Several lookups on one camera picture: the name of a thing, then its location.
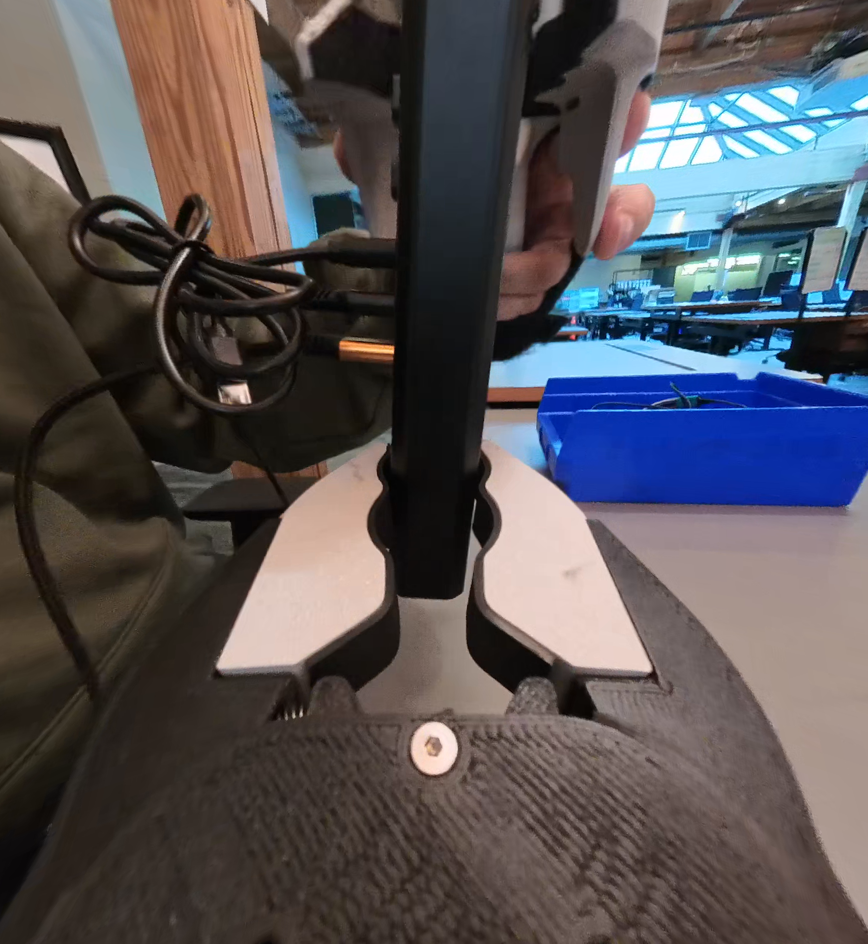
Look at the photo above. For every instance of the blue plastic bin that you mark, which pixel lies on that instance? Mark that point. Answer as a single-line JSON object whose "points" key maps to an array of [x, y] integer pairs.
{"points": [[699, 457]]}

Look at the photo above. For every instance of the ceiling projector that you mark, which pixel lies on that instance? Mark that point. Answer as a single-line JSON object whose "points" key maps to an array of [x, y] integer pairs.
{"points": [[865, 63]]}

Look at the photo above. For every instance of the white desk with brown edge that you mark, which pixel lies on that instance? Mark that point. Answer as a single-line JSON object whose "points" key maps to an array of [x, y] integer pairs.
{"points": [[611, 361]]}

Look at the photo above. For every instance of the person's green jacket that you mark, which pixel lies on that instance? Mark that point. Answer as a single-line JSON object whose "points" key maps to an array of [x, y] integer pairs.
{"points": [[36, 369]]}

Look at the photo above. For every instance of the person's left hand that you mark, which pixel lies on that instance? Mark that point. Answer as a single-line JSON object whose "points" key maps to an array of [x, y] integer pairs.
{"points": [[537, 273]]}

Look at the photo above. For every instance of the row of background desks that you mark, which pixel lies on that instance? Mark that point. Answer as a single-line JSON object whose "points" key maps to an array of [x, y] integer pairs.
{"points": [[699, 313]]}

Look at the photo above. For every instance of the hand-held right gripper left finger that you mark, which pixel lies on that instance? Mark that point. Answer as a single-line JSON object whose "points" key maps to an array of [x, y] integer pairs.
{"points": [[309, 582]]}

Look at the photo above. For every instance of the wooden post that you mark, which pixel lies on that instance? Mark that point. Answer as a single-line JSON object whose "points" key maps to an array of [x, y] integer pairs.
{"points": [[198, 110]]}

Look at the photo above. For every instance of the black picture frame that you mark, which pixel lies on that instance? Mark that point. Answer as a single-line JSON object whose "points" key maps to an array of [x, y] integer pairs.
{"points": [[36, 158]]}

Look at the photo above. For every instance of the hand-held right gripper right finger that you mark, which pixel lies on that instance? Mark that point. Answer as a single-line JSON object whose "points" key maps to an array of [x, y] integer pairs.
{"points": [[559, 590]]}

